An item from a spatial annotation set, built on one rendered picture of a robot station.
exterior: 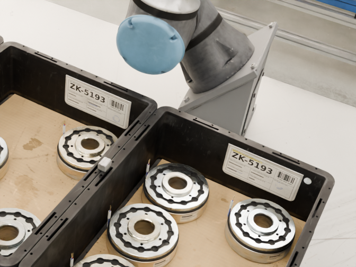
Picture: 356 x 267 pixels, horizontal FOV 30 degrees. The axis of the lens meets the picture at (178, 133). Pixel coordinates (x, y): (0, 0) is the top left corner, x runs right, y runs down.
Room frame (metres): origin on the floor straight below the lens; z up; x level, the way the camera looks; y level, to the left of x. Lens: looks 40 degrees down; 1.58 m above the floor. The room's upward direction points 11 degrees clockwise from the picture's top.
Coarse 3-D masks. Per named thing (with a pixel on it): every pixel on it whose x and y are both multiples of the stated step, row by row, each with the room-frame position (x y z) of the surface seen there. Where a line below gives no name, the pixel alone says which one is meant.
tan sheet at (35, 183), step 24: (0, 120) 0.85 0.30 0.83; (24, 120) 0.86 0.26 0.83; (48, 120) 0.87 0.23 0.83; (72, 120) 0.89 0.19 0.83; (24, 144) 0.80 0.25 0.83; (48, 144) 0.81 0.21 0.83; (24, 168) 0.75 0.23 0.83; (48, 168) 0.76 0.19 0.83; (0, 192) 0.69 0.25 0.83; (24, 192) 0.70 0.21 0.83; (48, 192) 0.71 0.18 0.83
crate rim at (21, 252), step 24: (0, 48) 0.92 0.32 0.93; (24, 48) 0.93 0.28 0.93; (72, 72) 0.89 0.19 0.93; (144, 96) 0.86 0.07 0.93; (144, 120) 0.80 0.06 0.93; (120, 144) 0.74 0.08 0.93; (96, 168) 0.67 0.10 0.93; (72, 192) 0.62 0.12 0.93; (48, 216) 0.57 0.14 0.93; (0, 264) 0.48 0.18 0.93
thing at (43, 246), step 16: (160, 112) 0.83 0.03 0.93; (176, 112) 0.84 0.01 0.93; (144, 128) 0.78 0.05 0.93; (208, 128) 0.81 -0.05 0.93; (128, 144) 0.74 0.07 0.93; (240, 144) 0.79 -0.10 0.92; (256, 144) 0.80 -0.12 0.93; (112, 160) 0.70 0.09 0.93; (288, 160) 0.77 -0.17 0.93; (96, 176) 0.66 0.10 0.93; (320, 176) 0.75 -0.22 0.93; (96, 192) 0.63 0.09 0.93; (320, 192) 0.71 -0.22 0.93; (80, 208) 0.60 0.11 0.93; (320, 208) 0.68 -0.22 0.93; (64, 224) 0.56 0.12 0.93; (48, 240) 0.54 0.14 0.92; (304, 240) 0.62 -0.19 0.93; (32, 256) 0.50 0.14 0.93
